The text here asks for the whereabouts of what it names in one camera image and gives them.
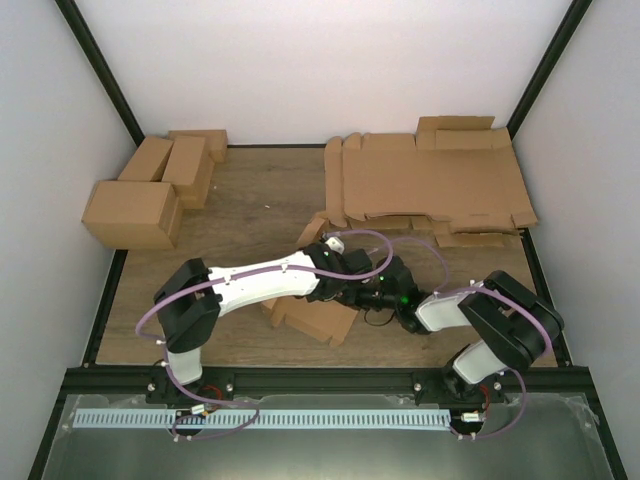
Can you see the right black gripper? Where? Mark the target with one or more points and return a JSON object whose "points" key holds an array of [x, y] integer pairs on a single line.
{"points": [[357, 297]]}

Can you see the brown cardboard box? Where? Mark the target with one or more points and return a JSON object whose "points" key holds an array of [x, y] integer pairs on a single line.
{"points": [[326, 322]]}

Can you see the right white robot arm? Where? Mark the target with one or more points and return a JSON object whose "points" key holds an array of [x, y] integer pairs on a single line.
{"points": [[515, 326]]}

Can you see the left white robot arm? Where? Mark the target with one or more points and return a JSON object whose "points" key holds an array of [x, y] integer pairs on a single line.
{"points": [[319, 271]]}

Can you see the small cardboard box rear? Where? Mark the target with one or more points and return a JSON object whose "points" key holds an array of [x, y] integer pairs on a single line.
{"points": [[216, 141]]}

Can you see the folded cardboard box middle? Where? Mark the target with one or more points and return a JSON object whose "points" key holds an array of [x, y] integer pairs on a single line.
{"points": [[189, 170]]}

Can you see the folded cardboard box back left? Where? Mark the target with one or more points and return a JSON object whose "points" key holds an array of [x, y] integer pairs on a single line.
{"points": [[149, 161]]}

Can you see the large folded cardboard box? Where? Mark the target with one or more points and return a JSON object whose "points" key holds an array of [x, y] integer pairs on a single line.
{"points": [[130, 215]]}

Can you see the stack of flat cardboard blanks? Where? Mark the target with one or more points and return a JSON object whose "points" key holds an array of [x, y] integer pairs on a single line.
{"points": [[457, 176]]}

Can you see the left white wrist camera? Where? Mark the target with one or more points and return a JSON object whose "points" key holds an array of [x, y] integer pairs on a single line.
{"points": [[335, 244]]}

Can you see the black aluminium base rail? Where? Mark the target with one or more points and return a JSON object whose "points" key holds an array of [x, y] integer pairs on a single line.
{"points": [[426, 385]]}

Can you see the light blue slotted cable duct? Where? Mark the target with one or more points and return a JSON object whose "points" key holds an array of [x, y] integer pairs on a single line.
{"points": [[268, 419]]}

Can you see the black frame post right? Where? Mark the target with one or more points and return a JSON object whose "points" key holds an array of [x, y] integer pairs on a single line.
{"points": [[561, 38]]}

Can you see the black frame post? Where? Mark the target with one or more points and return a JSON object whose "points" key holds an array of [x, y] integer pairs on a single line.
{"points": [[561, 38], [92, 51]]}

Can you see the black frame post left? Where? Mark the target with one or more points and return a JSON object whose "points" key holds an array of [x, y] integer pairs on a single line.
{"points": [[92, 51]]}

